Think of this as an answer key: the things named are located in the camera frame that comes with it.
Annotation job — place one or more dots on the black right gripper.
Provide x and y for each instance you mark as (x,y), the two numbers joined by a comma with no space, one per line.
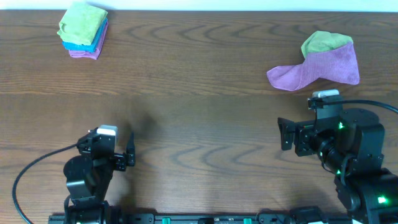
(299,137)

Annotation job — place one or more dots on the folded pink cloth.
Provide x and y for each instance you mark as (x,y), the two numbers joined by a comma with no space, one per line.
(93,55)

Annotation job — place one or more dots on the olive green crumpled cloth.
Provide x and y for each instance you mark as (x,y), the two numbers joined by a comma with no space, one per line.
(323,41)

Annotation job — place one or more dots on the folded blue cloth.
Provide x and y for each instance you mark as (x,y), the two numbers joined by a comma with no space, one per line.
(88,48)

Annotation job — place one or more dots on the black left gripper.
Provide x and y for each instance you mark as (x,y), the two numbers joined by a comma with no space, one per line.
(121,158)

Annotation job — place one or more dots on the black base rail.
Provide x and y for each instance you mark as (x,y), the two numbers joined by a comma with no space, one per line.
(147,218)

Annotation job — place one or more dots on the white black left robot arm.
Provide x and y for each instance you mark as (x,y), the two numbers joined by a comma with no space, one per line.
(90,173)

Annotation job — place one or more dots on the unfolded purple cloth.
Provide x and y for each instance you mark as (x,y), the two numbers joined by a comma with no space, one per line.
(338,65)

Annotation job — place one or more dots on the light green cloth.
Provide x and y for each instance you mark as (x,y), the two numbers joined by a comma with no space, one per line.
(80,23)

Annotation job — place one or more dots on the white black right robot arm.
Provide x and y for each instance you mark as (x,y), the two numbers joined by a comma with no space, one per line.
(348,143)

